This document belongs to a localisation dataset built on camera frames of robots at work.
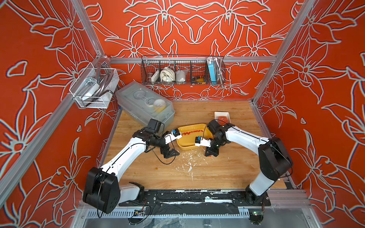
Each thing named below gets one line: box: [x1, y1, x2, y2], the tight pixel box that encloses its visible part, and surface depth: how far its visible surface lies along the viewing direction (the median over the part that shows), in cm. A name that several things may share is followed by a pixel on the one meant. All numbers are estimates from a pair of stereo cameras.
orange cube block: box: [218, 115, 229, 124], surface depth 102 cm
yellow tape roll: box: [153, 98, 167, 113], surface depth 96 cm
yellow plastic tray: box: [176, 123, 214, 151], surface depth 100 cm
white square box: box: [213, 111, 232, 124], surface depth 106 cm
